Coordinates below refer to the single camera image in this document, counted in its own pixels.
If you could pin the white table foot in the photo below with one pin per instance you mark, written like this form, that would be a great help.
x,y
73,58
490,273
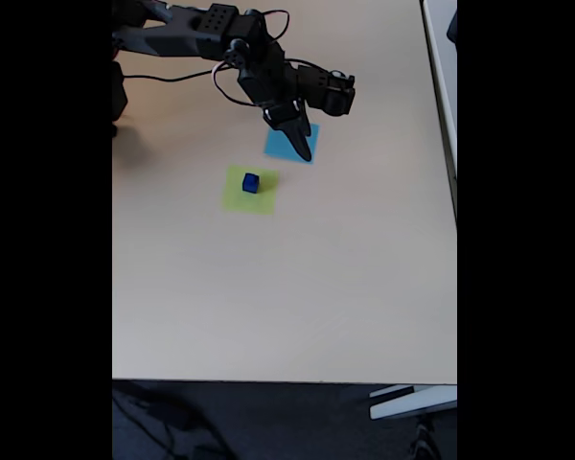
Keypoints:
x,y
412,405

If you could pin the dark object on desk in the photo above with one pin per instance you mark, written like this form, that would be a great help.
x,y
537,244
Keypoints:
x,y
453,26

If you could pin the small blue cube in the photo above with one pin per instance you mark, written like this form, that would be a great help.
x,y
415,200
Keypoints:
x,y
250,188

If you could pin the green paper square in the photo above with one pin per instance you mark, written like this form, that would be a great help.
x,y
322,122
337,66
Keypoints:
x,y
235,201

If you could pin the blue paper square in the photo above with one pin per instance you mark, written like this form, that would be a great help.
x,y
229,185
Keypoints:
x,y
278,146

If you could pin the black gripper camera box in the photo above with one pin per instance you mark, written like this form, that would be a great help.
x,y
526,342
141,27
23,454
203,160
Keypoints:
x,y
330,93

